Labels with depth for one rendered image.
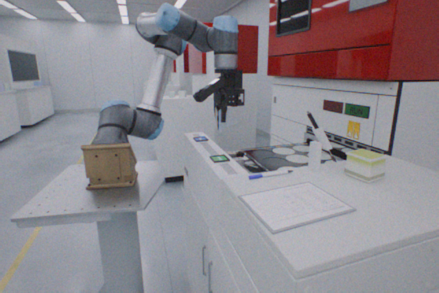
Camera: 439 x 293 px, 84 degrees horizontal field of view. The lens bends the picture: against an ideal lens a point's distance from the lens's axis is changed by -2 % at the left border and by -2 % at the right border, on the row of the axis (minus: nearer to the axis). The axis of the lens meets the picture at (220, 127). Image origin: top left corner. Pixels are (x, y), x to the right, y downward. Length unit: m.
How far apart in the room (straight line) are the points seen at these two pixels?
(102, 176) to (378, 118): 1.04
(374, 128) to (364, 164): 0.35
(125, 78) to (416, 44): 8.21
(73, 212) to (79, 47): 8.10
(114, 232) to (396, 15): 1.24
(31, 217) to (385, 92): 1.23
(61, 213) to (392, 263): 0.87
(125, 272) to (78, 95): 7.96
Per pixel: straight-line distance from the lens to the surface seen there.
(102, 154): 1.01
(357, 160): 0.76
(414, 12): 1.06
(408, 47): 1.05
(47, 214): 0.97
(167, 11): 0.80
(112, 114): 1.08
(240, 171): 0.75
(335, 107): 1.20
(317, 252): 0.48
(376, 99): 1.07
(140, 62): 8.72
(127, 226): 1.12
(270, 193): 0.62
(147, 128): 1.12
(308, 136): 1.34
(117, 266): 1.21
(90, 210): 0.93
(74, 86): 8.92
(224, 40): 0.77
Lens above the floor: 1.25
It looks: 13 degrees down
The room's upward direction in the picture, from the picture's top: straight up
